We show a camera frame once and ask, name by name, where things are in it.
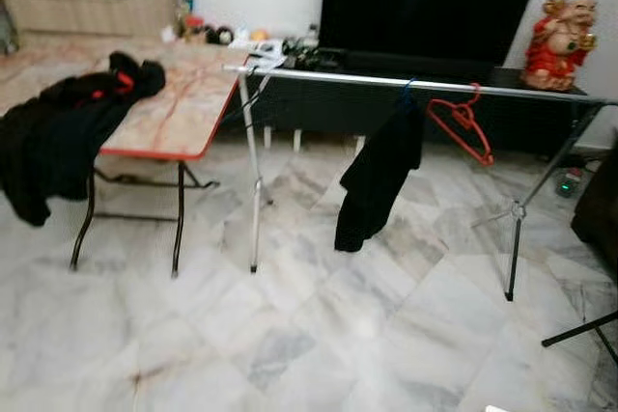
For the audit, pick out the blue hanger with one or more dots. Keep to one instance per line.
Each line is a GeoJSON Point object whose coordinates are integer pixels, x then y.
{"type": "Point", "coordinates": [407, 91]}

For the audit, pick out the white paper box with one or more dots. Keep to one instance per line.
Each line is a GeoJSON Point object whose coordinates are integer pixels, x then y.
{"type": "Point", "coordinates": [266, 48]}

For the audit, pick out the orange fruit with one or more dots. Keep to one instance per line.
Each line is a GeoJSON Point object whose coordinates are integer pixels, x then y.
{"type": "Point", "coordinates": [259, 35]}

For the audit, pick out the brown fabric sofa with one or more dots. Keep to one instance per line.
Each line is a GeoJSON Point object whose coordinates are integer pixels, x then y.
{"type": "Point", "coordinates": [597, 209]}

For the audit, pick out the red laughing buddha statue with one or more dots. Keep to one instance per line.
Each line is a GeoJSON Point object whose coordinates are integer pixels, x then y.
{"type": "Point", "coordinates": [558, 50]}

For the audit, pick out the wooden drawer cabinet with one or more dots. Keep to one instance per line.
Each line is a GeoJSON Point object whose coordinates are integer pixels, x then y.
{"type": "Point", "coordinates": [87, 12]}

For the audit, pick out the black TV console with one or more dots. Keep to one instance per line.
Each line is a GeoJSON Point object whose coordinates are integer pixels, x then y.
{"type": "Point", "coordinates": [319, 113]}

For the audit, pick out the silver clothes rack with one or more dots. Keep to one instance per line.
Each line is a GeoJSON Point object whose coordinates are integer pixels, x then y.
{"type": "Point", "coordinates": [328, 76]}

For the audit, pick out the black gadget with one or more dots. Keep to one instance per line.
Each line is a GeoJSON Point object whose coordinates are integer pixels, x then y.
{"type": "Point", "coordinates": [301, 45]}

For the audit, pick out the marble top folding table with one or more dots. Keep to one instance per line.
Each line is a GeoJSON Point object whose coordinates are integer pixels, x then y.
{"type": "Point", "coordinates": [183, 94]}

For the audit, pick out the red lid jar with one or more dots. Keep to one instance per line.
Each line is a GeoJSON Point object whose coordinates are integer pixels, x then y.
{"type": "Point", "coordinates": [194, 28]}

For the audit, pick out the black folding chair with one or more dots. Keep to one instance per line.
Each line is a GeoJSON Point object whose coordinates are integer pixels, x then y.
{"type": "Point", "coordinates": [579, 328]}

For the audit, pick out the black round ornament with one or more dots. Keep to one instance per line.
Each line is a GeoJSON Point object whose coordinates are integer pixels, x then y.
{"type": "Point", "coordinates": [220, 36]}

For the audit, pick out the black printed t-shirt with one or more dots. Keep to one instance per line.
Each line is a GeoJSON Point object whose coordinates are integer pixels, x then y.
{"type": "Point", "coordinates": [377, 180]}

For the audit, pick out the power strip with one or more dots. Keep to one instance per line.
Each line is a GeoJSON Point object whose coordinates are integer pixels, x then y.
{"type": "Point", "coordinates": [569, 183]}

